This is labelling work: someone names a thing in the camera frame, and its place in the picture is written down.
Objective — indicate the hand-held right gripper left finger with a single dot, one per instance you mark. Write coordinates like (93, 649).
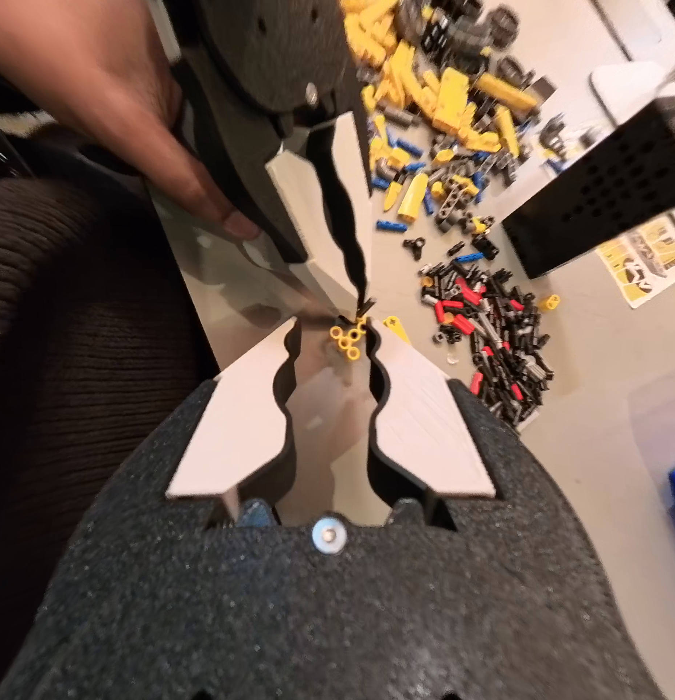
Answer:
(233, 432)

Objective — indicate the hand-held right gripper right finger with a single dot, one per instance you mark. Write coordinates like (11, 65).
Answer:
(430, 432)

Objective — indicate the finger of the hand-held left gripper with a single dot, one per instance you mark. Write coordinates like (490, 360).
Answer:
(304, 219)
(351, 164)

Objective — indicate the yellow connector cluster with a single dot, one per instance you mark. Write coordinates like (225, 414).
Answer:
(348, 339)

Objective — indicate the person's left hand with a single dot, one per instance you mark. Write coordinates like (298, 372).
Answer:
(97, 71)

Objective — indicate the pile of yellow grey beams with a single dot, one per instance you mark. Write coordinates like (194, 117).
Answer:
(425, 109)

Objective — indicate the pile of black red pins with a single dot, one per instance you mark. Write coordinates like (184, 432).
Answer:
(490, 339)

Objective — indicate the black long pin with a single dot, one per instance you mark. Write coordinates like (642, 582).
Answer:
(455, 249)

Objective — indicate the blue long pin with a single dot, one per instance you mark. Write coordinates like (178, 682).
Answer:
(468, 257)

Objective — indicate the black two-hole beam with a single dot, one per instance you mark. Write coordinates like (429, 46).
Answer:
(486, 247)

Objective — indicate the yellow two-hole beam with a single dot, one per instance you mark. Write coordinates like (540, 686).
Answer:
(549, 302)

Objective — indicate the black knit sweater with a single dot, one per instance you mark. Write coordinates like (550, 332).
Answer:
(69, 355)

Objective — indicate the pile of black tyres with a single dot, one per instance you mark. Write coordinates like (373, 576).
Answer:
(479, 27)

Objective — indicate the black perforated block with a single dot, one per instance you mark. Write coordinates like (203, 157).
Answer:
(605, 197)

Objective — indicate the printed instruction leaflet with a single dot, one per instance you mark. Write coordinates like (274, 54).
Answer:
(643, 262)

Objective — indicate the white plastic board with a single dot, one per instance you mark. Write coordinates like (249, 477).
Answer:
(627, 82)

